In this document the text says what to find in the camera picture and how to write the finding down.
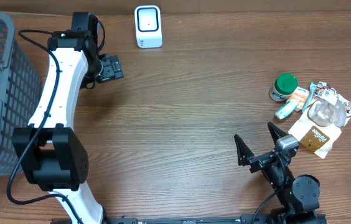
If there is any grey plastic mesh basket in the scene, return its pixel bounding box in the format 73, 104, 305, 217
0, 12, 41, 176

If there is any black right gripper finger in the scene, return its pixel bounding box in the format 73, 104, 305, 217
268, 122, 288, 143
234, 134, 255, 166

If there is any green lid jar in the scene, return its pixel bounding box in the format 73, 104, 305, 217
269, 73, 298, 102

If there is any orange tissue pack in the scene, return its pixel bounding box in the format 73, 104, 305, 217
286, 86, 310, 112

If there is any teal wipes packet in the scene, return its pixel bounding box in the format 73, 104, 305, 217
301, 82, 317, 112

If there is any beige clear pouch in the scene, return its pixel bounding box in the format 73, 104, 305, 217
288, 82, 351, 159

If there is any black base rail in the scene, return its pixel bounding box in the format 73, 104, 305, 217
50, 215, 328, 224

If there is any white barcode scanner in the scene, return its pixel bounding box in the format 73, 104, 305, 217
134, 5, 162, 49

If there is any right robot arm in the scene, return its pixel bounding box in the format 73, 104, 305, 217
234, 122, 327, 224

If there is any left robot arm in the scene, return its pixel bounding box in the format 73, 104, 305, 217
6, 12, 123, 223

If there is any green tissue pack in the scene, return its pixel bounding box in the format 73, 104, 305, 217
274, 100, 299, 119

